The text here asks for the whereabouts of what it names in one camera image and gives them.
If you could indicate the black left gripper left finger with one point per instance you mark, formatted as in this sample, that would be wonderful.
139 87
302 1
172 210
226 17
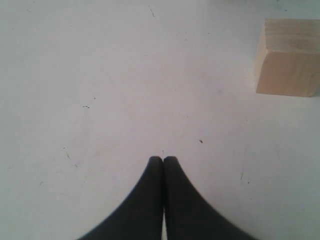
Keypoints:
140 215

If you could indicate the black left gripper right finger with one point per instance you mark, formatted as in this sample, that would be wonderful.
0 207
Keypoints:
188 216

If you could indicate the light wooden cube block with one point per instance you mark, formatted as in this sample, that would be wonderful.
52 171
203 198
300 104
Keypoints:
288 57

